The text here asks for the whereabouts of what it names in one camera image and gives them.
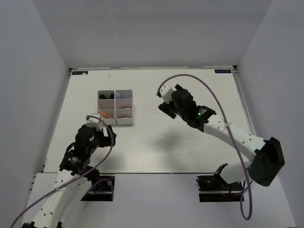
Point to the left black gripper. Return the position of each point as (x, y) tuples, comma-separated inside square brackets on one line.
[(106, 140)]

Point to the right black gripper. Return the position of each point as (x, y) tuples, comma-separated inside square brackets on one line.
[(167, 109)]

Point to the orange highlighter pen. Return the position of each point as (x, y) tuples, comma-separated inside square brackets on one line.
[(108, 113)]

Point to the clear blue spray bottle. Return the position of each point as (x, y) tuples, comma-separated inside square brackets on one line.
[(118, 95)]

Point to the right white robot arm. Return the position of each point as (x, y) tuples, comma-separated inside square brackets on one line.
[(264, 157)]

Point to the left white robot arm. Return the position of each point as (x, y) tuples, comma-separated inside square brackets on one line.
[(75, 178)]

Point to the left white compartment organizer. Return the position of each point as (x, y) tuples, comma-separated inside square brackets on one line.
[(106, 104)]

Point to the white compartment organizer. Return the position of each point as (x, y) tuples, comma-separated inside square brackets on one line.
[(106, 104), (127, 101)]

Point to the right white compartment organizer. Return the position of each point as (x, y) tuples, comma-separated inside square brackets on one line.
[(127, 101)]

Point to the right blue table label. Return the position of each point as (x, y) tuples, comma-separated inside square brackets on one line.
[(222, 71)]

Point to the blue table label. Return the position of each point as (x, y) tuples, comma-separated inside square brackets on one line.
[(222, 71), (79, 72)]

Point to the left blue table label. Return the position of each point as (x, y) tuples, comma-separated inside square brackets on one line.
[(79, 72)]

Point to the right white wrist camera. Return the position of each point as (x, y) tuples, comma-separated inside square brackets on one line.
[(165, 92)]

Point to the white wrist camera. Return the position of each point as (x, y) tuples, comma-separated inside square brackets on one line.
[(95, 121), (165, 92)]

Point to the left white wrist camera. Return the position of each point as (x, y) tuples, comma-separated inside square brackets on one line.
[(95, 121)]

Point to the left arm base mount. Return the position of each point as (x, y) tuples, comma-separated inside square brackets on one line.
[(102, 189)]

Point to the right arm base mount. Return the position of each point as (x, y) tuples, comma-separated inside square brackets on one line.
[(209, 191)]

